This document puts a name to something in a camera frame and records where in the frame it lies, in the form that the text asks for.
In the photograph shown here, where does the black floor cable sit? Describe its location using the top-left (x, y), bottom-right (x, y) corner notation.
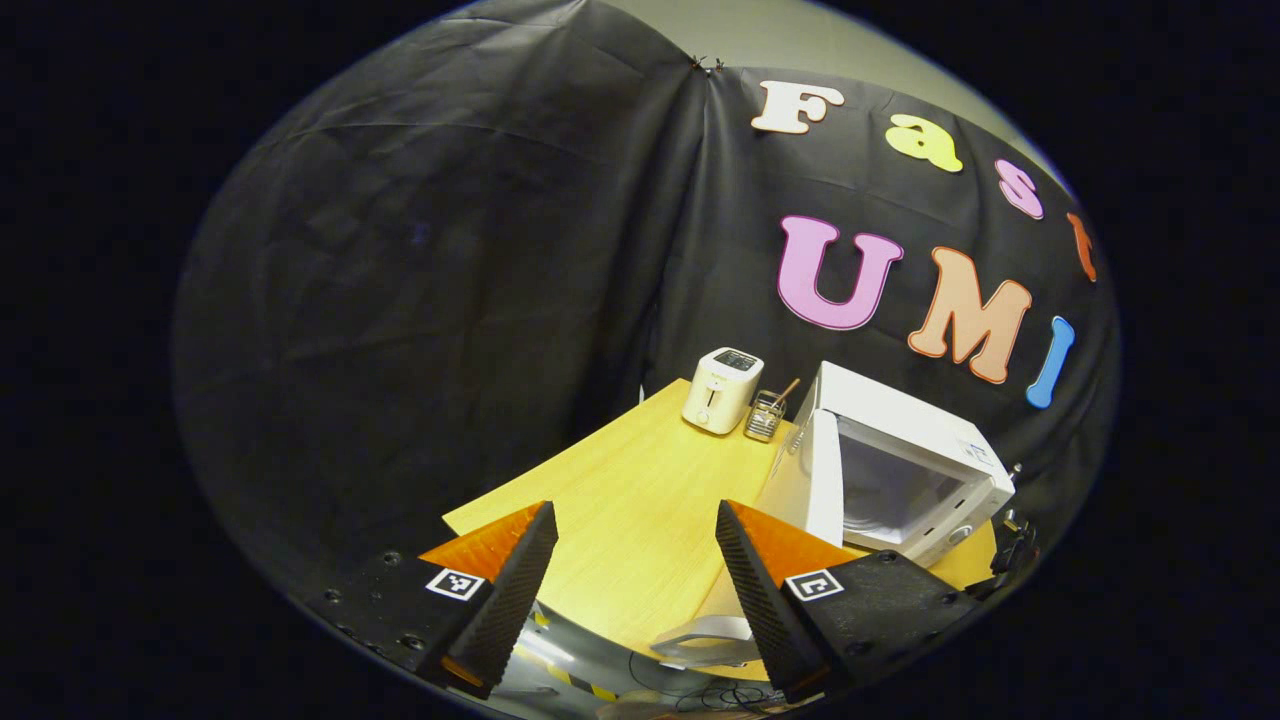
top-left (628, 650), bottom-right (791, 715)

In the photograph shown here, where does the black backdrop cloth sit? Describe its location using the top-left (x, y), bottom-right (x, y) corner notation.
top-left (170, 0), bottom-right (1121, 601)

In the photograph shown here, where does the clear utensil holder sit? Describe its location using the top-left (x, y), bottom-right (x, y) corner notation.
top-left (743, 390), bottom-right (788, 444)

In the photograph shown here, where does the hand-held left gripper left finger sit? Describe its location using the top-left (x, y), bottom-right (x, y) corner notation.
top-left (305, 500), bottom-right (559, 701)

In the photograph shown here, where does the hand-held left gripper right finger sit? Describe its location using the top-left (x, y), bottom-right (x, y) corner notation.
top-left (715, 500), bottom-right (986, 704)

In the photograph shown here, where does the white microwave oven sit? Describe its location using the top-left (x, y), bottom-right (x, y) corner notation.
top-left (755, 360), bottom-right (1016, 569)

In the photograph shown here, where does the white toaster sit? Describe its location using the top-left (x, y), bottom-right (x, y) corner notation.
top-left (682, 347), bottom-right (765, 436)

